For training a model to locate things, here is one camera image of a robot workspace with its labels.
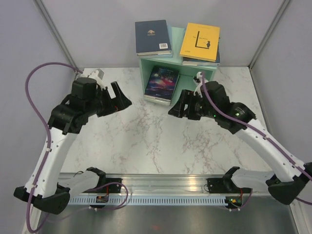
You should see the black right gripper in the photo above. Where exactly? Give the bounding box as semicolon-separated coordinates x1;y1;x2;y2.
168;89;218;120

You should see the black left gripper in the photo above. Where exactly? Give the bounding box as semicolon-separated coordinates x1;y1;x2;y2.
85;82;132;117

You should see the purple night sky book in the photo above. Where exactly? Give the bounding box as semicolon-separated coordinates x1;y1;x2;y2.
144;66;179;101

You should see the teal ocean cover book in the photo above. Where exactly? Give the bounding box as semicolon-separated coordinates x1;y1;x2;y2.
180;37;220;67

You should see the dark blue hardcover book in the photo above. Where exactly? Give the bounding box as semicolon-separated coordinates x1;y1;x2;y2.
135;19;172;56

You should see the yellow hardcover book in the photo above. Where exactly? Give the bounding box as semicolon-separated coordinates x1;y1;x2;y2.
180;22;220;62

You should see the pale green grey book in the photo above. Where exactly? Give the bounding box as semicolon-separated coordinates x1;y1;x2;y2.
143;95;171;106

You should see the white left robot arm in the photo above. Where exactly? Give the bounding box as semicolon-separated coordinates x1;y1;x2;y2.
14;78;132;215

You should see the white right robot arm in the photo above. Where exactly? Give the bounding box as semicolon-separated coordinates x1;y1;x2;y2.
168;81;312;205

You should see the mint green open cabinet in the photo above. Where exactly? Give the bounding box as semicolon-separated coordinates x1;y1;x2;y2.
139;27;217;105

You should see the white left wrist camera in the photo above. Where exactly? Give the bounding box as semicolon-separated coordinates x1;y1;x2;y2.
87;69;104;86

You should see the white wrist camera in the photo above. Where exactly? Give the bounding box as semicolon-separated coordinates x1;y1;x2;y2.
193;72;208;97
87;69;104;86

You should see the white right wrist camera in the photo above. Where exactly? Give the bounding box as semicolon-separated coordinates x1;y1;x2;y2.
193;72;208;97

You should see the aluminium rail base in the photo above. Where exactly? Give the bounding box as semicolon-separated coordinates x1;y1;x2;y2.
58;173;269;195

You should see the light blue cable duct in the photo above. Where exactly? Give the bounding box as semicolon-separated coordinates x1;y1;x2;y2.
69;195;241;206

